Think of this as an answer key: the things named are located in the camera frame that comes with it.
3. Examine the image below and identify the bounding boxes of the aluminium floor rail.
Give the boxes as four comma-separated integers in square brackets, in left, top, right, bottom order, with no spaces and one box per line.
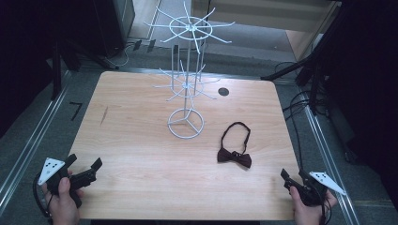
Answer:
[303,104,361,225]
[0,70,71,217]

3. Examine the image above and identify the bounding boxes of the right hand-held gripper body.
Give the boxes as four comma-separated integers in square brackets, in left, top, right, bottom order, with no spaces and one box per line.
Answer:
[283,171,347,208]

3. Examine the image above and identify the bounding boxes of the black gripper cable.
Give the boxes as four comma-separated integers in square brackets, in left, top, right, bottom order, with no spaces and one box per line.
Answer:
[318,190,334,225]
[32,172,54,220]

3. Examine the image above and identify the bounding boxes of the light floor cable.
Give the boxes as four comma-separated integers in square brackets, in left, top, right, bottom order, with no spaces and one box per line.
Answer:
[106,41,135,70]

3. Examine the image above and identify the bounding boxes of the person's left hand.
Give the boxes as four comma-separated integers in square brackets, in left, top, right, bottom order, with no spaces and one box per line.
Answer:
[41,170,85,225]

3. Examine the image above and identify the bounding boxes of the black metal stand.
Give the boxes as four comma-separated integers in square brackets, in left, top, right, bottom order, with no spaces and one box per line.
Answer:
[51,37,83,101]
[260,3,348,115]

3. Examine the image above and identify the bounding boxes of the dark computer tower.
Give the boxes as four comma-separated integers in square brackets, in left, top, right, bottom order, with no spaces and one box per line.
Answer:
[92,0,136,59]

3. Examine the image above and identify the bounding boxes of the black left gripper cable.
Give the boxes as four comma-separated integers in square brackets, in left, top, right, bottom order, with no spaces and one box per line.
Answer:
[32,172,54,220]

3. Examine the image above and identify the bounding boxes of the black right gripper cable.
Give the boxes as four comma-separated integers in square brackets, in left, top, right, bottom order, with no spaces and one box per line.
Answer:
[318,190,334,225]

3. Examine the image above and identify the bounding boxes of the dark brown bow tie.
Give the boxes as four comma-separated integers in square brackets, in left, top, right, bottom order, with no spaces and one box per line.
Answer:
[217,121,253,170]

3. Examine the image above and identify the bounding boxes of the black floor cables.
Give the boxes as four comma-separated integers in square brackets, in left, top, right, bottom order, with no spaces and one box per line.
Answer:
[275,60,317,172]

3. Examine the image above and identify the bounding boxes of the white wire display rack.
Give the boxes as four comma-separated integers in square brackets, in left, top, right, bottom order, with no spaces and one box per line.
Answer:
[143,0,237,140]

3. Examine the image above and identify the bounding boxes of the person's right hand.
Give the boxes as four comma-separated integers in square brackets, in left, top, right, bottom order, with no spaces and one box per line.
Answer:
[289,186,339,225]

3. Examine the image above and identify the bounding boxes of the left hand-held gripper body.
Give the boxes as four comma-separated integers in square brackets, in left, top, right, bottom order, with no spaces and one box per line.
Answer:
[37,157,98,209]

